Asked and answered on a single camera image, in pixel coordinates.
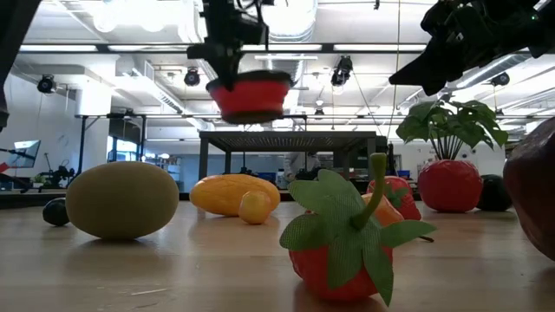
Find green plant in white pot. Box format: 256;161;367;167
395;99;509;162

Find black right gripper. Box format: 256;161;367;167
388;0;539;97

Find dark red bell pepper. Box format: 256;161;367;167
502;116;555;261

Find silver ventilation duct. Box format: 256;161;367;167
258;0;320;75

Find red collapsible colander bowl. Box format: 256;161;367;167
206;69;293;126

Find yellow orange mango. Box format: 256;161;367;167
189;173;282;217

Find black ceiling spotlight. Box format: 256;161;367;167
491;71;512;88
183;67;202;88
36;74;57;95
330;55;355;88

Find red strawberry with green leaves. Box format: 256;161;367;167
279;152;438;307
383;185;422;221

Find large red apple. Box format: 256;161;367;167
418;159;484;213

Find small yellow red peach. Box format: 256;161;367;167
238;190;273;225

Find black wire rack stand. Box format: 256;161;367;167
198;130;378;205

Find black background station frame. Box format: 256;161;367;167
74;113;148;188

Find black overhead beam with lights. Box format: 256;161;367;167
16;42;434;55

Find small dark round fruit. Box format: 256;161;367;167
42;197;70;227

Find red tomato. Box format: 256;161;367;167
366;175;414;205

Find brown kiwi fruit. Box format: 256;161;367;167
475;173;513;212
65;160;180;241

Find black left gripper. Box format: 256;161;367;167
186;0;275;90

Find black aluminium table frame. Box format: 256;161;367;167
0;189;434;210

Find person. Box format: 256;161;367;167
284;151;323;183

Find tilted computer monitor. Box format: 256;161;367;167
6;139;42;170

